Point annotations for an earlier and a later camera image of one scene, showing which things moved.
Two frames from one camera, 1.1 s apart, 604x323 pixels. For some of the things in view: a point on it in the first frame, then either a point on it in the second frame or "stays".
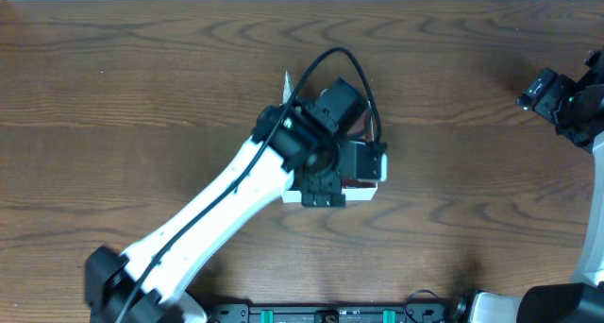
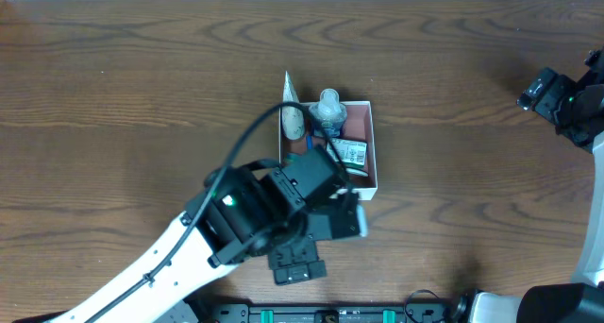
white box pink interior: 360,128 stays
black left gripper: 323,198 to 354,191
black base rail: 247,313 stays
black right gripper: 539,93 stays
